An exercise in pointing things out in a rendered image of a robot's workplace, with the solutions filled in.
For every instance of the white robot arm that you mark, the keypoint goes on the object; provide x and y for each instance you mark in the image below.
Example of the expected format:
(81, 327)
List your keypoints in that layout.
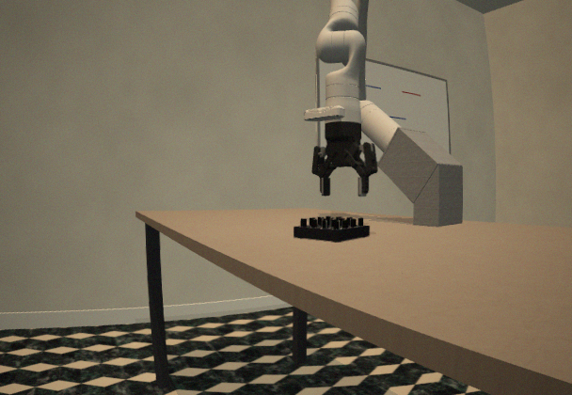
(342, 92)

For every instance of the black knob box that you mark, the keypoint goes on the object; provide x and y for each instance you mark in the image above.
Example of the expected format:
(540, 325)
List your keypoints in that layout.
(343, 229)

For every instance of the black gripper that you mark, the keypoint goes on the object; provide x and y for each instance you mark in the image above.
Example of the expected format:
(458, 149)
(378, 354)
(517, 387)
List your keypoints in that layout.
(342, 149)

